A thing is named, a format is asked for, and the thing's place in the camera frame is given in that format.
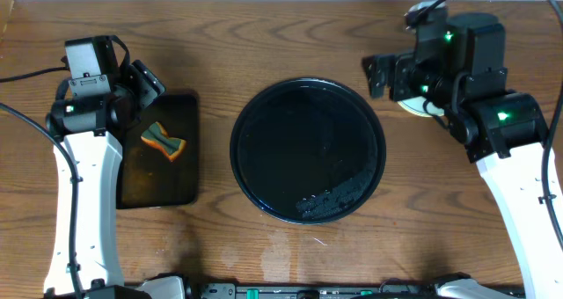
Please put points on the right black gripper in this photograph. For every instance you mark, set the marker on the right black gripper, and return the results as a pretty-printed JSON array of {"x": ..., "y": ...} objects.
[{"x": 401, "y": 65}]

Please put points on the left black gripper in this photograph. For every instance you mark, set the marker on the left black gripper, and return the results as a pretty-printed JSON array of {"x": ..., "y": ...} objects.
[{"x": 143, "y": 81}]

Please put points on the light green plate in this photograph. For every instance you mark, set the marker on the light green plate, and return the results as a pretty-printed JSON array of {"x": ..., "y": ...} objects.
[{"x": 420, "y": 106}]

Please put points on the orange green sponge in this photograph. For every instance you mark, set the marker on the orange green sponge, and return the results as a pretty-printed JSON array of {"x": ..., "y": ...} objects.
[{"x": 157, "y": 138}]

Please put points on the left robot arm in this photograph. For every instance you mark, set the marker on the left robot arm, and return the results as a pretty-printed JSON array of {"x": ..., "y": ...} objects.
[{"x": 85, "y": 261}]

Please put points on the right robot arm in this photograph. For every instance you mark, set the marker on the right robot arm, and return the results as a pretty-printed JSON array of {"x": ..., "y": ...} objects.
[{"x": 526, "y": 189}]

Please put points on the rectangular black tray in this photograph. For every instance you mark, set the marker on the rectangular black tray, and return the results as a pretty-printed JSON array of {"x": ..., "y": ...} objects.
[{"x": 147, "y": 178}]

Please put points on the round black tray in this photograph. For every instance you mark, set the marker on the round black tray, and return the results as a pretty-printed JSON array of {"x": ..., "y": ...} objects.
[{"x": 308, "y": 151}]

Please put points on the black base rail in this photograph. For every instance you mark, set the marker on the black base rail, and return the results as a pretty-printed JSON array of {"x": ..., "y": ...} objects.
[{"x": 457, "y": 285}]

